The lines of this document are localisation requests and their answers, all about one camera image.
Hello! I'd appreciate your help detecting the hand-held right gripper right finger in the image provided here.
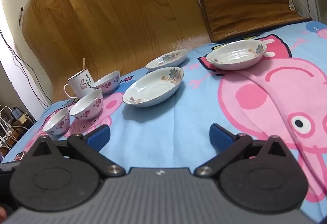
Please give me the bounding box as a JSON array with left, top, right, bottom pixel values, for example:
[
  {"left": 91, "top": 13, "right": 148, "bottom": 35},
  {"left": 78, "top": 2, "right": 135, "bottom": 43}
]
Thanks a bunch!
[{"left": 194, "top": 123, "right": 298, "bottom": 178}]

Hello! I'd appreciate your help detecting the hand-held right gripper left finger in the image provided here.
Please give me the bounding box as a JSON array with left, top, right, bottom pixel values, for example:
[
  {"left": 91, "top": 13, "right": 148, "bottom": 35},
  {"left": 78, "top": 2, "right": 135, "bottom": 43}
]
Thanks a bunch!
[{"left": 24, "top": 124, "right": 126, "bottom": 178}]

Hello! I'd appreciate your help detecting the white bowl with purple flowers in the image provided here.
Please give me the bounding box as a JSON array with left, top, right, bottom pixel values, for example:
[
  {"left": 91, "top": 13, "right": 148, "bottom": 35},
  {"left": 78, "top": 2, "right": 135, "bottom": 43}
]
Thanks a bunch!
[
  {"left": 69, "top": 88, "right": 104, "bottom": 120},
  {"left": 42, "top": 107, "right": 71, "bottom": 137},
  {"left": 91, "top": 70, "right": 121, "bottom": 94}
]

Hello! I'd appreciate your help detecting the floral plate with scalloped rim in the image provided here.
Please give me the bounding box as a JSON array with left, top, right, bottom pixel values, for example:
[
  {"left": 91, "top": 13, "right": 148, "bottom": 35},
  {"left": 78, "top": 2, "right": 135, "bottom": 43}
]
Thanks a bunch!
[
  {"left": 206, "top": 40, "right": 268, "bottom": 71},
  {"left": 145, "top": 49, "right": 189, "bottom": 72},
  {"left": 123, "top": 66, "right": 185, "bottom": 107}
]

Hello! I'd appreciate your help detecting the white enamel mug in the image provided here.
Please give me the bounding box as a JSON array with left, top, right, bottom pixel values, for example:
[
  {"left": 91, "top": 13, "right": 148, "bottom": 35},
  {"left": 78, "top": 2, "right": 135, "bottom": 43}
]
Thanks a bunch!
[{"left": 63, "top": 68, "right": 94, "bottom": 99}]

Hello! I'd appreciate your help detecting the blue cartoon pig blanket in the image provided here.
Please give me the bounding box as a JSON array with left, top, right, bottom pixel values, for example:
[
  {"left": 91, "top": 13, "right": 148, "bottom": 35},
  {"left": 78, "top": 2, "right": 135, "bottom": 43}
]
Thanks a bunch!
[{"left": 0, "top": 20, "right": 327, "bottom": 224}]

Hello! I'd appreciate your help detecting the white metal rack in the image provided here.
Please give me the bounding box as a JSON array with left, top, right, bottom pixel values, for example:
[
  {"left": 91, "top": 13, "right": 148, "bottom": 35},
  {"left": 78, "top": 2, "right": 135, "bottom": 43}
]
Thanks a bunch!
[{"left": 0, "top": 105, "right": 36, "bottom": 149}]

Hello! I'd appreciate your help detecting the wood pattern floor sheet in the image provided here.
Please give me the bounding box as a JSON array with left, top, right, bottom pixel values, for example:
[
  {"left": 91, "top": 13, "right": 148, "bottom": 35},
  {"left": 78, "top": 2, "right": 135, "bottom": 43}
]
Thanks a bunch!
[{"left": 22, "top": 0, "right": 211, "bottom": 103}]

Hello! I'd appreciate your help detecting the black wall cable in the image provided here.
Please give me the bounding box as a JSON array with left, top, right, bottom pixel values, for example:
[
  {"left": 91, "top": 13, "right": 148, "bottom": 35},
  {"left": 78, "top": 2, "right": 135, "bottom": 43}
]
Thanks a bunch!
[{"left": 0, "top": 30, "right": 49, "bottom": 107}]

